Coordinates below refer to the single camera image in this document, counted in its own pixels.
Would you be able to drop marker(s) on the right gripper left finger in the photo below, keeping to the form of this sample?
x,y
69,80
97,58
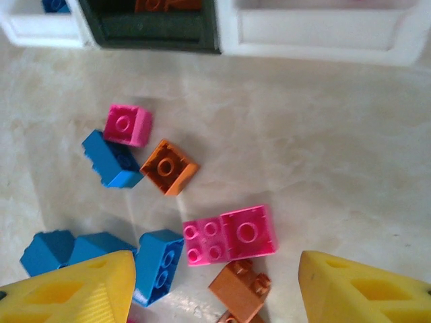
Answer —
x,y
67,292

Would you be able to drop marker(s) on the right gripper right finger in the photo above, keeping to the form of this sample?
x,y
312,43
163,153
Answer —
x,y
363,292

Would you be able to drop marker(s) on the translucent white plastic bin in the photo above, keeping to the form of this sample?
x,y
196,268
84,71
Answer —
x,y
320,33

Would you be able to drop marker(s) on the orange lego brick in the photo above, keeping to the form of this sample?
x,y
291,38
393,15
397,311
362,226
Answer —
x,y
168,166
168,5
240,319
240,289

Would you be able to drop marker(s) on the blue lego brick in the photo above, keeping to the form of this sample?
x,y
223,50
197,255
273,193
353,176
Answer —
x,y
107,158
160,266
97,247
45,252
55,5

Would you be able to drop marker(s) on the pink lego brick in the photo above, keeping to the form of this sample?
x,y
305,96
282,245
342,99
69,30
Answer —
x,y
126,124
249,232
203,242

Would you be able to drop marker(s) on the opaque white plastic bin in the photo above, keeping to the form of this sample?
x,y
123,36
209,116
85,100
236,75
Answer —
x,y
40,32

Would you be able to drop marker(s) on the black plastic bin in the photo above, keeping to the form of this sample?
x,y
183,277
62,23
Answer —
x,y
151,33

